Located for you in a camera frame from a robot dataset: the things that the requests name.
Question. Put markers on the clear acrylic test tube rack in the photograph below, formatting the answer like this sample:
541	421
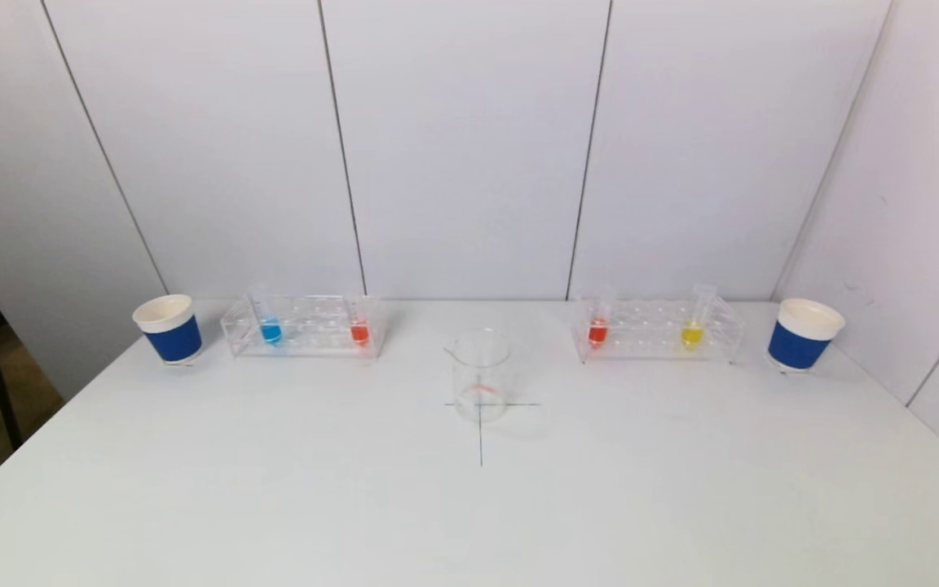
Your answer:
315	326
649	330

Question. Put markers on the test tube with blue pigment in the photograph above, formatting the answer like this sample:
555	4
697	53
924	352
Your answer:
271	332

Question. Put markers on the test tube with orange-red pigment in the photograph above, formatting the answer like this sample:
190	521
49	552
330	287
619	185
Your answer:
359	333

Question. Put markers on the test tube with yellow pigment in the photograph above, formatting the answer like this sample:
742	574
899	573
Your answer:
691	335

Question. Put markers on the clear glass beaker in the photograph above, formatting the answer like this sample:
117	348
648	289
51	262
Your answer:
480	375

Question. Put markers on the red liquid test tube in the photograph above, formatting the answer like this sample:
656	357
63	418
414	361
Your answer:
597	333

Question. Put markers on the blue and white paper cup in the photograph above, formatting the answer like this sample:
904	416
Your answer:
172	342
795	346

